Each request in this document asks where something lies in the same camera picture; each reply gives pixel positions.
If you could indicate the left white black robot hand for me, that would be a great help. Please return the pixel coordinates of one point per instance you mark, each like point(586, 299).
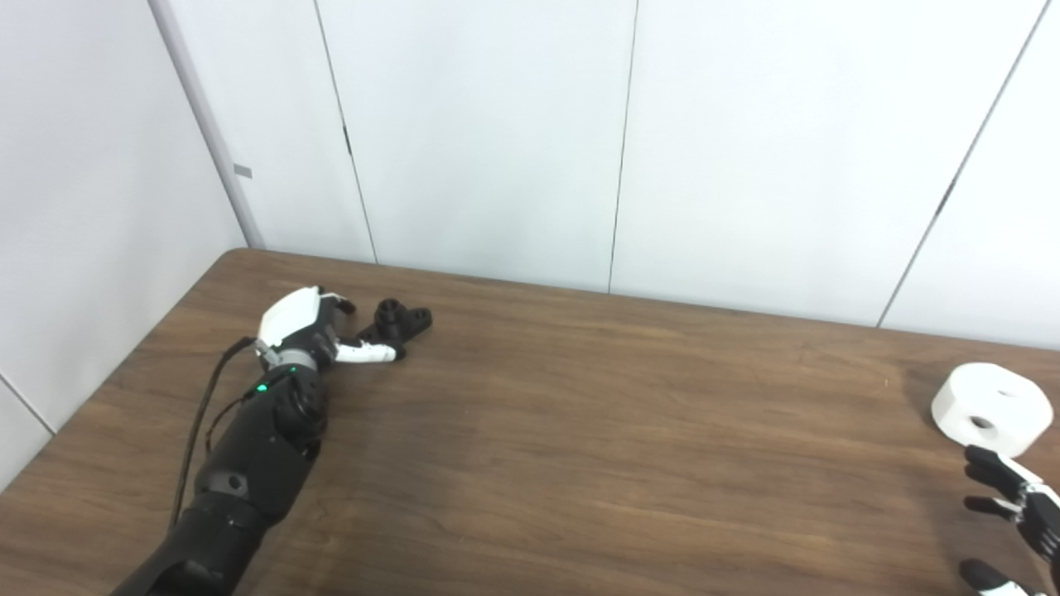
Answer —
point(291, 327)

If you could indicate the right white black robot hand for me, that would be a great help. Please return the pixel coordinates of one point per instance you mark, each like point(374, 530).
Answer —
point(1027, 505)

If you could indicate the black flanged holder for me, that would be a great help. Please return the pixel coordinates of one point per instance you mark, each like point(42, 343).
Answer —
point(397, 323)

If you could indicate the round white piece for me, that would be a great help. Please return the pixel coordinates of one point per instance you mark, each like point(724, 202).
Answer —
point(990, 406)

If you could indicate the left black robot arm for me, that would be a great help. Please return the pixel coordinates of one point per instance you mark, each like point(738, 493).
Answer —
point(248, 472)

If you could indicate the grey wall corner trim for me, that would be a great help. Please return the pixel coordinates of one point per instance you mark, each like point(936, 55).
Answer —
point(211, 132)

